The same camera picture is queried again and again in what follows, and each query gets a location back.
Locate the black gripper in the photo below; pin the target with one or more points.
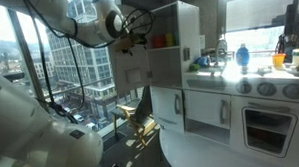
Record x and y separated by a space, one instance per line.
139 39

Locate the narrow white cabinet door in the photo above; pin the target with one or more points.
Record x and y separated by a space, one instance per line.
163 106

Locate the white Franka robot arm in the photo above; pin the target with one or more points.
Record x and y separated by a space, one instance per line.
41 137

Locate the orange plastic cup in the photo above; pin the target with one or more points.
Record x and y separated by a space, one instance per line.
157 41

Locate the yellow green plastic cup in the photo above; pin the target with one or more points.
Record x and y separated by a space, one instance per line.
169 39

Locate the blue plastic cup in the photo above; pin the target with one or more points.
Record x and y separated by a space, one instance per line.
176 38

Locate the grey toy phone handset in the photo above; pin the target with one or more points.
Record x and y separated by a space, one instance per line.
186 54

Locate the wooden folding chair dark fabric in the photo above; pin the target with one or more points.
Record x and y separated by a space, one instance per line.
142 107

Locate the white toy kitchen unit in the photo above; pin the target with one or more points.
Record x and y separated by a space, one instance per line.
191 25

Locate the green round toy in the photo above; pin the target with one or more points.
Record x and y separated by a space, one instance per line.
194 67

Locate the blue toy item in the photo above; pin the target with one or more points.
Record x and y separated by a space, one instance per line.
202 61

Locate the silver toy faucet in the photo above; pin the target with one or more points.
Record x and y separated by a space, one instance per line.
221 46

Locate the blue bottle white cap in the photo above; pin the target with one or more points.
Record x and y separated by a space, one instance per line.
242 57

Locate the dark window mullion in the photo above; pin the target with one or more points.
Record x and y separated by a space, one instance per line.
26 57

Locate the black stove knob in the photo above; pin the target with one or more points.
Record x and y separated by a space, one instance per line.
294 91
244 86
266 89

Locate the grey roller window shade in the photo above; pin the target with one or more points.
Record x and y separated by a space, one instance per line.
253 10

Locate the yellow translucent cup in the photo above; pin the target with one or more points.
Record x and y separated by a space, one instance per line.
278 60

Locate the black equipment stand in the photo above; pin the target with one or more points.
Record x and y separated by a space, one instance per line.
290 22

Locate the yellow wrist camera mount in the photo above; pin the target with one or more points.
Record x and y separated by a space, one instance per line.
125 43

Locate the white wall plate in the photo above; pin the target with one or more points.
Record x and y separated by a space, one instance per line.
202 41

